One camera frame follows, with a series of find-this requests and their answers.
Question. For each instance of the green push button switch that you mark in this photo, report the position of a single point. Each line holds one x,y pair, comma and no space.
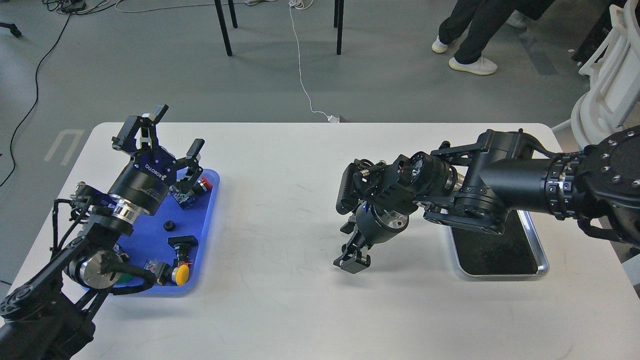
124,280

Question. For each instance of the red push button switch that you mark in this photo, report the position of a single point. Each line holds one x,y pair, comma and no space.
202,186

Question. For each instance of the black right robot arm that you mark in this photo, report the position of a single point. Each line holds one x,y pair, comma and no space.
475,187

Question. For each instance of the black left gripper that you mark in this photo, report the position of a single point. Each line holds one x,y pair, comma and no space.
145,181

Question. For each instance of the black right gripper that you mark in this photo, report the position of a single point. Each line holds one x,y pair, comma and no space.
368,225

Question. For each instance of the black square push button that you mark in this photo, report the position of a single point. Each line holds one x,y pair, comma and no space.
182,245

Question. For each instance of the silver metal tray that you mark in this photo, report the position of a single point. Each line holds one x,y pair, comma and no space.
515,255

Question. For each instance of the yellow push button switch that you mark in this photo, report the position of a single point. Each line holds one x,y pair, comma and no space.
167,274

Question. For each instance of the blue plastic tray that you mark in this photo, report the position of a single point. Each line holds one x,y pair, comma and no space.
149,238

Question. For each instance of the person white shoes dark trousers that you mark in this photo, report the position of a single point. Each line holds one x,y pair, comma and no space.
481,19

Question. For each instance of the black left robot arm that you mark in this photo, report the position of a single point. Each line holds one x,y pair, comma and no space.
50,317

